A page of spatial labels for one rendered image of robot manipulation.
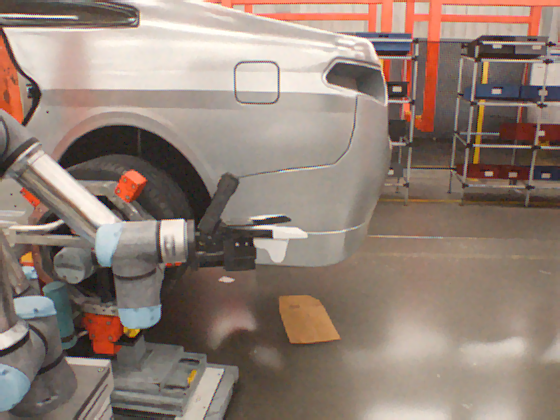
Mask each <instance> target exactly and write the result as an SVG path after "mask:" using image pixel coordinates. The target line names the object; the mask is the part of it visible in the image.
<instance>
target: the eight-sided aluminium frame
mask: <svg viewBox="0 0 560 420"><path fill-rule="evenodd" d="M76 181H77V182H79V183H80V185H81V186H82V187H84V188H85V189H86V190H87V191H89V192H91V194H92V195H106V196H107V197H108V198H109V199H110V200H111V201H112V202H113V203H114V204H115V205H116V206H117V207H118V208H119V210H120V211H121V212H123V213H124V214H125V215H126V216H127V217H128V218H129V219H130V220H131V221H132V222H147V221H156V220H155V218H153V217H152V216H151V215H150V214H149V213H148V212H147V211H146V210H145V209H144V208H143V207H142V206H140V205H139V204H138V203H137V202H136V200H134V201H132V202H130V203H127V202H126V201H124V200H123V199H122V198H120V197H119V195H117V194H116V193H115V189H116V187H117V186H118V185H119V183H118V182H111V181H82V180H76ZM137 210H138V211H137ZM51 213H52V212H51V211H50V210H49V209H48V208H47V207H46V206H45V205H44V204H42V203H41V202H40V203H39V204H38V207H37V208H36V209H35V210H34V212H33V213H32V214H31V215H30V216H29V218H28V219H27V221H26V224H27V225H44V224H45V220H46V219H47V218H48V216H49V215H50V214H51ZM133 214H134V215H133ZM32 246H33V251H31V252H32V260H33V266H34V267H33V268H34V269H35V271H36V275H37V276H38V277H39V279H41V280H42V281H44V282H45V283H46V284H47V283H52V282H57V281H61V282H64V283H65V284H67V291H68V295H69V300H70V306H71V309H73V310H74V311H75V312H80V313H83V312H87V313H93V314H105V315H116V316H120V314H119V311H118V309H117V308H118V300H114V299H113V304H114V305H113V306H112V307H110V308H102V307H101V306H100V301H101V298H89V297H85V296H84V295H82V294H81V293H80V292H79V291H78V290H77V288H76V287H75V286H74V285H73V284H71V283H67V282H65V281H64V280H62V279H61V278H60V277H59V276H58V275H57V273H56V272H55V270H54V266H53V265H52V264H51V256H50V248H49V245H43V244H32ZM82 311H83V312H82Z"/></svg>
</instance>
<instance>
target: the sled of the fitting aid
mask: <svg viewBox="0 0 560 420"><path fill-rule="evenodd" d="M206 369H207V363H206V354H200V353H190V352H183V355H182V357H181V358H180V359H179V362H178V364H177V366H176V367H175V369H174V371H173V372H172V373H171V375H170V376H169V378H168V380H167V383H166V384H165V385H164V387H163V389H162V390H161V392H160V393H159V392H150V391H148V390H141V389H132V388H123V387H114V389H113V390H112V391H111V394H110V400H111V406H112V407H119V408H128V409H135V410H138V411H145V412H153V413H162V414H170V415H179V416H183V413H184V412H185V410H186V408H187V406H188V404H189V403H190V401H191V399H192V397H193V395H194V392H195V390H196V388H197V386H198V384H199V382H200V381H201V379H202V377H203V375H204V373H205V371H206Z"/></svg>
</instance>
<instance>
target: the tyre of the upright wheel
mask: <svg viewBox="0 0 560 420"><path fill-rule="evenodd" d="M64 170H66V171H67V172H68V173H69V175H70V176H72V177H73V178H74V179H75V180H82V181H111V182H118V183H120V180H121V178H122V176H123V174H125V173H127V172H130V171H132V170H135V171H136V172H137V173H139V175H141V176H142V177H143V178H145V179H147V180H148V181H147V182H146V184H145V186H144V187H143V189H142V191H141V192H140V194H139V196H138V197H137V198H136V201H137V202H138V203H139V204H140V205H141V206H142V207H143V208H144V209H145V210H146V211H147V212H148V213H149V214H150V215H151V216H152V217H153V218H155V220H156V221H163V220H183V219H184V220H185V222H186V223H187V220H194V224H195V219H193V218H194V215H193V212H192V211H191V210H192V209H191V206H190V204H188V203H189V202H188V200H187V198H186V197H187V196H186V195H185V193H184V192H183V191H182V189H181V187H180V186H178V183H177V182H176V181H173V178H172V177H171V176H169V174H168V173H165V172H164V171H163V170H161V169H160V168H159V167H158V166H155V165H154V164H153V163H151V162H150V163H149V161H147V160H144V159H142V158H138V157H136V156H132V155H125V154H109V155H107V156H103V157H99V158H96V159H94V160H91V161H87V162H84V163H82V164H79V165H76V166H72V167H69V168H66V169H64ZM195 225H196V224H195ZM190 264H191V260H189V258H187V261H186V262H182V263H181V265H180V266H179V267H172V266H165V272H164V279H163V280H162V284H161V289H160V294H159V299H160V301H161V300H162V299H163V298H164V297H165V296H166V295H167V294H168V293H169V292H170V290H171V289H172V287H173V286H174V285H175V284H176V283H177V282H178V281H179V280H180V278H181V277H182V276H183V275H184V274H185V272H186V271H187V269H188V268H189V266H190ZM73 285H74V284H73ZM74 286H75V285H74ZM75 287H76V286H75ZM76 288H77V287H76ZM77 290H78V291H79V292H80V293H81V294H82V295H84V296H85V297H89V298H96V297H93V296H90V295H89V294H87V293H85V292H83V291H81V290H80V289H78V288H77Z"/></svg>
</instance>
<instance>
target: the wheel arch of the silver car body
mask: <svg viewBox="0 0 560 420"><path fill-rule="evenodd" d="M137 128H141V129H142V142H143V153H142V159H144V160H147V161H149V163H150V162H151V163H153V164H154V165H155V166H158V167H159V168H160V169H161V170H163V171H164V172H165V173H168V174H169V176H171V177H172V178H173V181H176V182H177V183H178V186H180V187H181V189H182V191H183V192H184V193H185V195H186V196H187V197H186V198H187V200H188V202H189V203H188V204H190V206H191V209H192V210H191V211H192V212H193V215H194V218H193V219H195V224H196V225H195V226H196V232H200V231H198V225H199V223H200V221H201V219H202V217H203V215H204V213H205V211H206V210H207V208H208V206H209V204H210V202H211V200H212V198H213V196H212V193H211V191H210V189H209V187H208V185H207V183H206V181H205V180H204V178H203V176H202V175H201V173H200V172H199V170H198V169H197V167H196V166H195V165H194V163H193V161H191V159H190V158H189V157H188V156H187V155H186V154H185V153H184V152H183V151H182V150H181V149H180V148H179V147H177V146H176V145H175V144H174V143H173V142H171V141H170V140H168V138H166V137H165V136H163V135H162V134H160V133H156V132H154V131H152V130H150V129H148V128H147V127H143V126H139V125H136V124H132V123H125V122H119V123H109V124H103V125H99V126H96V127H93V128H90V129H88V130H87V131H85V132H83V133H81V134H80V135H78V136H77V137H75V139H74V140H73V141H71V142H70V143H69V144H67V145H66V146H65V147H64V149H63V150H62V152H61V154H60V155H59V157H58V158H57V160H56V163H57V164H58V165H59V166H60V167H61V168H62V169H66V168H69V167H72V166H76V165H79V164H82V163H84V162H87V161H91V160H94V159H96V158H99V157H103V156H107V155H109V154H125V155H132V156H136V157H138V141H137Z"/></svg>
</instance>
